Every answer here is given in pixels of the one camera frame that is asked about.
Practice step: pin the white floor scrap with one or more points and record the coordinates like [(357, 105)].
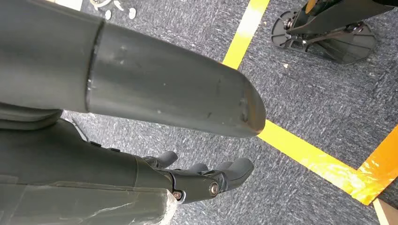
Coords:
[(108, 14), (132, 13), (118, 4)]

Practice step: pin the yellow floor tape marking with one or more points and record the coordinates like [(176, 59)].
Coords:
[(311, 155)]

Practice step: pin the pale board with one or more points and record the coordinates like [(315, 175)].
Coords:
[(388, 214)]

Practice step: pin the black metal foot plate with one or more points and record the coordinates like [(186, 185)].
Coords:
[(329, 46)]

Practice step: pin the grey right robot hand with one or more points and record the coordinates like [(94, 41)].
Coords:
[(161, 90)]

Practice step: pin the orange floor tape strip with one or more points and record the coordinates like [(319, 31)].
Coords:
[(384, 158)]

